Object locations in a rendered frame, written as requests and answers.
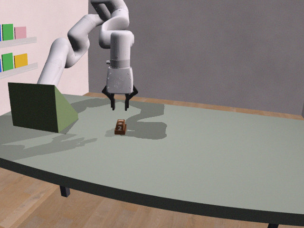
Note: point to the brown wooden tray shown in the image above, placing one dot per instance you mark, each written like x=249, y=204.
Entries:
x=120, y=132

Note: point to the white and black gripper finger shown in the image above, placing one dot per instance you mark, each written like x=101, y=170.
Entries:
x=128, y=97
x=110, y=96

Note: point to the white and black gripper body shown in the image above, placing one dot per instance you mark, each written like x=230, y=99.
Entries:
x=119, y=79

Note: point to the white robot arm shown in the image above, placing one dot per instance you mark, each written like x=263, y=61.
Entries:
x=113, y=16

